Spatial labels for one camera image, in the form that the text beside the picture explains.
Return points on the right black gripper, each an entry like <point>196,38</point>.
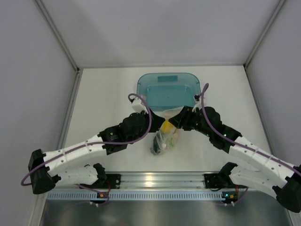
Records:
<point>187,114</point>

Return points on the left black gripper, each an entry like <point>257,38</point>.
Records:
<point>157,122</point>

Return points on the clear dotted zip bag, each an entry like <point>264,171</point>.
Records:
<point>167,114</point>

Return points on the yellow fake food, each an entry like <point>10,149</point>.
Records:
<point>167,127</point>

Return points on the dark blue fake food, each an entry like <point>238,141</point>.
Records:
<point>156,147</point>

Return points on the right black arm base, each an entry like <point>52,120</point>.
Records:
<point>214,181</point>

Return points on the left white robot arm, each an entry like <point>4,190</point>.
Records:
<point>74,165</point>

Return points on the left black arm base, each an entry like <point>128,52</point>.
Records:
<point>112,181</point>

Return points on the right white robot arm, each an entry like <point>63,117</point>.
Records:
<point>272,176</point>

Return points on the teal plastic bin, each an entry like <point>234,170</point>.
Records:
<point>165,91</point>

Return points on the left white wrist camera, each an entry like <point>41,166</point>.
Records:
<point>138,106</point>

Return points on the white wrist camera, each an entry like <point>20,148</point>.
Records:
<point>138,106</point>
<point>200,102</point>

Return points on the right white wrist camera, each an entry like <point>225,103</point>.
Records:
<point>200,102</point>

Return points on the aluminium mounting rail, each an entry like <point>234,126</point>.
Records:
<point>140,180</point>

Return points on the slotted cable duct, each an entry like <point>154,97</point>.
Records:
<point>81,195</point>

